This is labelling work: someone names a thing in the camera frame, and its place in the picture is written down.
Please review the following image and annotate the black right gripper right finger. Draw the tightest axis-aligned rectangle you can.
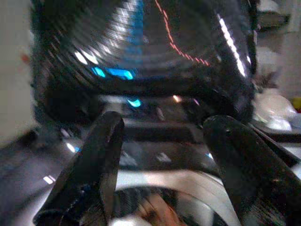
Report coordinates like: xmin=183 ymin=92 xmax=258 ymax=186
xmin=203 ymin=114 xmax=301 ymax=226

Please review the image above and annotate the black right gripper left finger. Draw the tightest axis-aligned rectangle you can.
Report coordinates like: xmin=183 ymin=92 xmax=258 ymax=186
xmin=34 ymin=111 xmax=125 ymax=226

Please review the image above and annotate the white plastic bag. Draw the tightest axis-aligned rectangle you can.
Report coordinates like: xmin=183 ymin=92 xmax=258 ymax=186
xmin=253 ymin=89 xmax=298 ymax=133

